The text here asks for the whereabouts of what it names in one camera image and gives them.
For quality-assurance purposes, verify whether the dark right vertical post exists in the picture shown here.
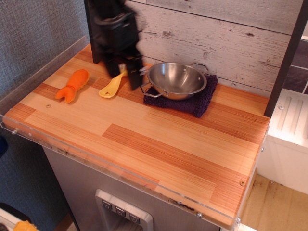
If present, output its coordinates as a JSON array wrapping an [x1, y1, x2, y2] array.
[[264, 0, 308, 117]]

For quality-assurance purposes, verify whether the dark left vertical post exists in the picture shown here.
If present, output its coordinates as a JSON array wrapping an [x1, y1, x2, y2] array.
[[84, 0, 111, 64]]

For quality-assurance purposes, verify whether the stainless steel two-handled pot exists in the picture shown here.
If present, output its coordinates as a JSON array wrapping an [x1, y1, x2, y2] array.
[[140, 62, 209, 101]]

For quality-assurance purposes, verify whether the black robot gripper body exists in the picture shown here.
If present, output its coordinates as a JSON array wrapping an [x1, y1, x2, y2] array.
[[88, 7, 144, 64]]

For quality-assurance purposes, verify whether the orange plush fish toy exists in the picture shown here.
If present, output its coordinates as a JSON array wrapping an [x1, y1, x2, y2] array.
[[55, 69, 90, 103]]

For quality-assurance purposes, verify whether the yellow object bottom left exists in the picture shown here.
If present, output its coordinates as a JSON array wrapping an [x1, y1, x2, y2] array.
[[13, 221, 38, 231]]

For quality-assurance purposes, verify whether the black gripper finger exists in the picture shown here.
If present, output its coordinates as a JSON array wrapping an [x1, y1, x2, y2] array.
[[103, 57, 120, 78], [126, 58, 143, 90]]

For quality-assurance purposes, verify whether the purple folded cloth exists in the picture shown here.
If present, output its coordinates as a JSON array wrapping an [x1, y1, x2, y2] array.
[[143, 75, 218, 118]]

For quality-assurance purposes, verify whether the dark vertical post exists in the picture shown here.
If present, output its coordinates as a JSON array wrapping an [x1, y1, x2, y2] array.
[[264, 0, 308, 117], [84, 0, 111, 64]]

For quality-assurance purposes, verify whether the white ribbed sink unit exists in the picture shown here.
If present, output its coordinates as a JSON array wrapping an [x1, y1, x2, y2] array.
[[257, 89, 308, 193]]

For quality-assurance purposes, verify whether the clear acrylic edge guard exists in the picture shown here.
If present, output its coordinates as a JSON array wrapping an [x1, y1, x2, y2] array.
[[3, 111, 269, 229]]

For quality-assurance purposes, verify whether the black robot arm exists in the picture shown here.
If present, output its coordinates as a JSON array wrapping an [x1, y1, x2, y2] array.
[[90, 0, 143, 90]]

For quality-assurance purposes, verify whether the yellow dish brush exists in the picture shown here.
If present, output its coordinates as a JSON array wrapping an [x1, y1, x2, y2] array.
[[98, 64, 128, 99]]

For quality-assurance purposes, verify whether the grey toy fridge cabinet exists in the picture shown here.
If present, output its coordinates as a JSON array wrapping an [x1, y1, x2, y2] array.
[[43, 148, 220, 231]]

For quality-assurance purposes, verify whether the silver dispenser button panel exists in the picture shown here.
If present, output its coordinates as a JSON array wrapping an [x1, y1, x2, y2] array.
[[95, 189, 154, 231]]

